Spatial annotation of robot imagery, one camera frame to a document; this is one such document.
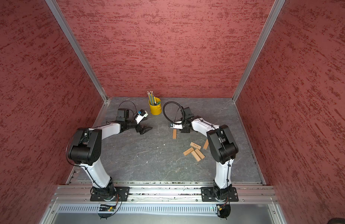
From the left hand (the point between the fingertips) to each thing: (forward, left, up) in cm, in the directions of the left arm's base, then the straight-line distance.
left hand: (148, 124), depth 95 cm
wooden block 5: (-18, -35, -7) cm, 40 cm away
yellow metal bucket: (+15, -3, -2) cm, 15 cm away
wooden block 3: (-12, -40, -6) cm, 43 cm away
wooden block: (-4, -18, -6) cm, 20 cm away
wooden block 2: (-12, -31, -6) cm, 34 cm away
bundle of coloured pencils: (+19, -1, +5) cm, 20 cm away
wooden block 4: (-17, -28, -7) cm, 33 cm away
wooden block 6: (-20, -33, -7) cm, 39 cm away
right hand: (+2, -24, -4) cm, 25 cm away
